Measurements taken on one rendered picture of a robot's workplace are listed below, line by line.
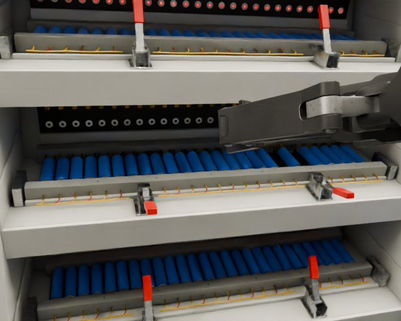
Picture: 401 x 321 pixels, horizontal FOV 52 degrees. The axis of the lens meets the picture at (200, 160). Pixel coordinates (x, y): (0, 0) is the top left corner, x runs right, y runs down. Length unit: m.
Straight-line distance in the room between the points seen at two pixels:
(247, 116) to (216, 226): 0.34
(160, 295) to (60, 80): 0.35
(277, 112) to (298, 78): 0.34
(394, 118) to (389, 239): 0.58
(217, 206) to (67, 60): 0.28
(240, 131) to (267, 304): 0.48
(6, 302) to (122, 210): 0.18
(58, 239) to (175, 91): 0.24
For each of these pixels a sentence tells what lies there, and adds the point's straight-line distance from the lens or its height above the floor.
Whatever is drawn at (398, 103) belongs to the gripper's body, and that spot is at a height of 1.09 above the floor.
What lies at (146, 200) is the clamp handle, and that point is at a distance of 0.54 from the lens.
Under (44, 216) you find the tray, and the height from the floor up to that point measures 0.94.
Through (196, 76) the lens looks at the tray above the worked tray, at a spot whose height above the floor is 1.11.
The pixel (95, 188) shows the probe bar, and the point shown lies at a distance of 0.58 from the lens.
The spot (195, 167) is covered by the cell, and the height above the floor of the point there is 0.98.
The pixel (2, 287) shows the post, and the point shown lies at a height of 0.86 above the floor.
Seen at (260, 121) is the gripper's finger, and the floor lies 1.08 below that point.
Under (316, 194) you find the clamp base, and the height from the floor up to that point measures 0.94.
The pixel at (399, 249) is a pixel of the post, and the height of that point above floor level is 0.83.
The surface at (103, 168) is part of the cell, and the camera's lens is 0.62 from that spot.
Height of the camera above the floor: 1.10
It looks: 10 degrees down
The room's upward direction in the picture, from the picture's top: straight up
